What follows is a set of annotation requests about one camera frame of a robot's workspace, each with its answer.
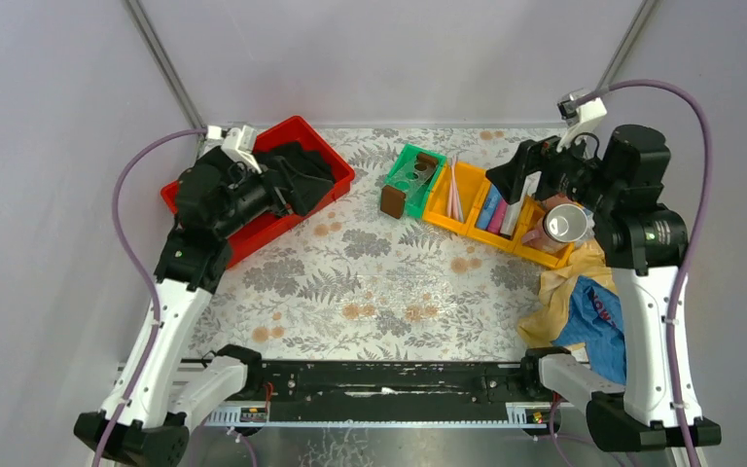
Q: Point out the black cloth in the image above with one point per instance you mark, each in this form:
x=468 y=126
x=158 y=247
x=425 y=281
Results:
x=301 y=178

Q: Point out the pink toothbrush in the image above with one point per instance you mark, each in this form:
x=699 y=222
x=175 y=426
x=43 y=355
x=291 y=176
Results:
x=454 y=209

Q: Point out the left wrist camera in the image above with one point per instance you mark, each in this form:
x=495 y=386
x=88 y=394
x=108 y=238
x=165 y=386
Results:
x=237 y=143

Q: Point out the pink patterned cup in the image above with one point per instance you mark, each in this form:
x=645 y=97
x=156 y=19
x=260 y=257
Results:
x=537 y=238

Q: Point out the white toothpaste tube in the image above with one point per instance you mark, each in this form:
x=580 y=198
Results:
x=513 y=210

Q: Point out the red plastic bin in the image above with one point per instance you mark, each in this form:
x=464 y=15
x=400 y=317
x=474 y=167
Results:
x=268 y=227

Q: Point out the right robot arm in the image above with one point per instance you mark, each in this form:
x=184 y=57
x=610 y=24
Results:
x=645 y=246

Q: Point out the pink toothpaste tube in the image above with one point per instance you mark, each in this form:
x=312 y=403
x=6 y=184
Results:
x=496 y=222

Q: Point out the clear acrylic toiletry tray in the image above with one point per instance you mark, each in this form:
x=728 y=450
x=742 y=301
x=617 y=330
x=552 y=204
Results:
x=407 y=183

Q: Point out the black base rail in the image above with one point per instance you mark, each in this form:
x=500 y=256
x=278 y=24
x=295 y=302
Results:
x=299 y=393

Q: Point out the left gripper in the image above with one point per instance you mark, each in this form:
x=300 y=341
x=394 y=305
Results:
x=277 y=191

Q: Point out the green plastic bin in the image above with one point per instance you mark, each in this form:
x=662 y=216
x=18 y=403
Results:
x=417 y=204

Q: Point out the yellow cloth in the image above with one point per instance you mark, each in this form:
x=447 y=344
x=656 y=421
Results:
x=543 y=326

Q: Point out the white ceramic cup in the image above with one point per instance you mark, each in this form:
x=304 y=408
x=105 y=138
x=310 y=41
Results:
x=566 y=223

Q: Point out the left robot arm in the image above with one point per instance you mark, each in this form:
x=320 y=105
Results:
x=142 y=423

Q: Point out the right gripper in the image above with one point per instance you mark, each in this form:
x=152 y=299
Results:
x=545 y=159

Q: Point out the orange bin with toothpastes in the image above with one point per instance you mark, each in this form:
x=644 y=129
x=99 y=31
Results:
x=496 y=240

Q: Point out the blue cloth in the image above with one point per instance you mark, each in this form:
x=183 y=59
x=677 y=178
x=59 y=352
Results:
x=595 y=319

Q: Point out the blue toothpaste tube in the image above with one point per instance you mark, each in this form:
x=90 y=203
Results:
x=488 y=208

